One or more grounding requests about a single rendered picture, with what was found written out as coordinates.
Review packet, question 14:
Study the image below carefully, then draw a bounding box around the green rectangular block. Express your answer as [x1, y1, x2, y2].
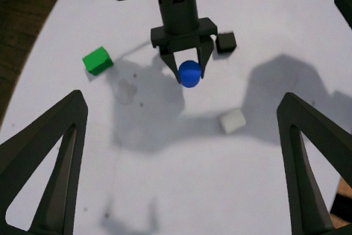
[82, 47, 114, 78]

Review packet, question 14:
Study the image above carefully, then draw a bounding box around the blue cylinder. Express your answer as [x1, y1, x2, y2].
[178, 60, 201, 88]

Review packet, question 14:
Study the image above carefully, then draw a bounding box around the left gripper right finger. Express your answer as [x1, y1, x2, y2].
[277, 92, 352, 235]

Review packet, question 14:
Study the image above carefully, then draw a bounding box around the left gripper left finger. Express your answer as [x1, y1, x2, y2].
[0, 90, 88, 235]

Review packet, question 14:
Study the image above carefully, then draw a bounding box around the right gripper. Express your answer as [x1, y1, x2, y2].
[151, 0, 219, 84]

